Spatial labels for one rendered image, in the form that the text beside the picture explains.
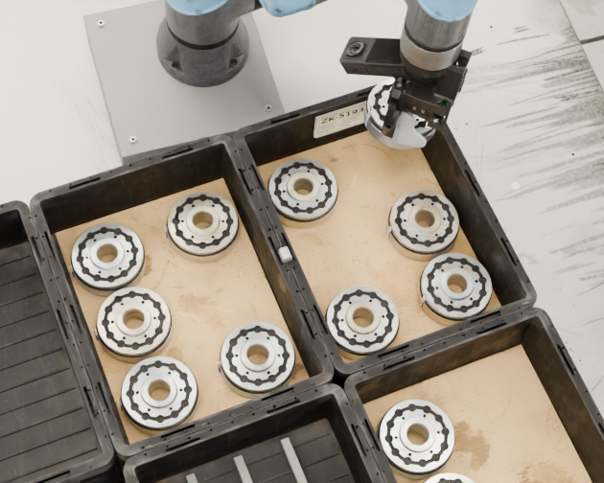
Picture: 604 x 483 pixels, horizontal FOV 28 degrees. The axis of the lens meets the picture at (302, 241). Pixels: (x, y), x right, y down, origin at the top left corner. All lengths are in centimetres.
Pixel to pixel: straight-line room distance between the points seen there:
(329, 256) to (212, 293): 18
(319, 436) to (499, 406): 25
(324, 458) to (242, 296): 26
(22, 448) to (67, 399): 9
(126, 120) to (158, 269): 31
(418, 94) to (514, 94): 57
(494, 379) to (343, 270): 26
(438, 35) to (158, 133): 65
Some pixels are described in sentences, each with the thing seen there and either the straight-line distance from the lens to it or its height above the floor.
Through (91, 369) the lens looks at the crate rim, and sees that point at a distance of 158.
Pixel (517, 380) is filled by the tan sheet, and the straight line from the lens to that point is 172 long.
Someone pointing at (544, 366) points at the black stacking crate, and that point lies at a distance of 170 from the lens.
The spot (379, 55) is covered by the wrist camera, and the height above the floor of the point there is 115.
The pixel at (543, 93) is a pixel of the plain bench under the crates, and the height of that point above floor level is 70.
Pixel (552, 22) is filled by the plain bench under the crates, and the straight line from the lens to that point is 220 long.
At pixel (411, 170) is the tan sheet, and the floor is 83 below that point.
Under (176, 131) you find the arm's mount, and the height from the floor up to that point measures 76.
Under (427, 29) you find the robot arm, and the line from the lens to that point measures 142.
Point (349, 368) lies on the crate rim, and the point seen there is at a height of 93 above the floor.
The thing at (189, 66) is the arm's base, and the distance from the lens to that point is 194.
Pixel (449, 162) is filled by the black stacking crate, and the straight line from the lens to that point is 176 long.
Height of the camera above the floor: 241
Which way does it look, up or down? 64 degrees down
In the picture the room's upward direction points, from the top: 7 degrees clockwise
